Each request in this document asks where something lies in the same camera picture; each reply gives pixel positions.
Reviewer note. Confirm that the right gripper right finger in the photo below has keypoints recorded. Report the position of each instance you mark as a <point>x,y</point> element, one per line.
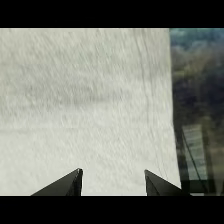
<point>158,186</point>

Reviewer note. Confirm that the light grey garment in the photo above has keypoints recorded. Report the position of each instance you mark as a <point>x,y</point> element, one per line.
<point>83,106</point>

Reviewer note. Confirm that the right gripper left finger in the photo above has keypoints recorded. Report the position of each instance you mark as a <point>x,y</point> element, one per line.
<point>66,185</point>

